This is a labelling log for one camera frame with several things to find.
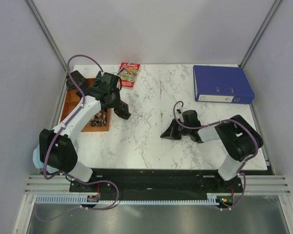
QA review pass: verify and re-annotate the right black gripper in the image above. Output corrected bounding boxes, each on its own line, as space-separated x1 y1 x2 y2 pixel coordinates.
161 118 191 140

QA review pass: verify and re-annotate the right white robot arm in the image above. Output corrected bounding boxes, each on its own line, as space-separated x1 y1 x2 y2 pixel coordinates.
160 110 263 192

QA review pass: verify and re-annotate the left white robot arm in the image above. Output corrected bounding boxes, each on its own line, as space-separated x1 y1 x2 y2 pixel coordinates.
39 72 131 192

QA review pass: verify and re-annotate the red paperback book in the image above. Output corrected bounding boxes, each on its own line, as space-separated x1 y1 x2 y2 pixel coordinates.
117 62 141 89

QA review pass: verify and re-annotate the rolled teal patterned tie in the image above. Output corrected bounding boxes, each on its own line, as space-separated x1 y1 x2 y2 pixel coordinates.
93 71 104 87

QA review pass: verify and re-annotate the wooden compartment tray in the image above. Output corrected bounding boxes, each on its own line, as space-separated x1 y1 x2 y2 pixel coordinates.
59 78 111 132

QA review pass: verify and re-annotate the dark blue patterned tie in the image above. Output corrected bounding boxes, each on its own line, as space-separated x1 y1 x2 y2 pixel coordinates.
65 70 88 91

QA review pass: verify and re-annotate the blue ring binder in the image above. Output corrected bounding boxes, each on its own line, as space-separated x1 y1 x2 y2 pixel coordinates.
193 65 255 104

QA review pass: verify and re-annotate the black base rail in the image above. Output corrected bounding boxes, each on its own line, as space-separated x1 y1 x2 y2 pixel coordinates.
69 168 243 200

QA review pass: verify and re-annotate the white slotted cable duct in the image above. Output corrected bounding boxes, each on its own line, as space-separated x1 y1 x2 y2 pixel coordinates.
35 194 225 205

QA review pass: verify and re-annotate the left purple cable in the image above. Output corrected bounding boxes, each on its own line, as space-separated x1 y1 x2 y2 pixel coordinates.
35 55 120 222

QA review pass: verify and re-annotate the aluminium extrusion rail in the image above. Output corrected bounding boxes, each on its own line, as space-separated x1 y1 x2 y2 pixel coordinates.
24 175 291 195

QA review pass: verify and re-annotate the left aluminium frame post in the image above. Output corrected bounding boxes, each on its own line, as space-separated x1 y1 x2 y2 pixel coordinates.
24 0 70 73

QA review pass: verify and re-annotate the aluminium frame post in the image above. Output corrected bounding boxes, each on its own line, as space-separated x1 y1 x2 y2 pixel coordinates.
24 0 70 73
239 0 283 68

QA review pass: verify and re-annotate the right aluminium frame post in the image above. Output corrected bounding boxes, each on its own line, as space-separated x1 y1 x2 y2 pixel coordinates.
239 0 283 68

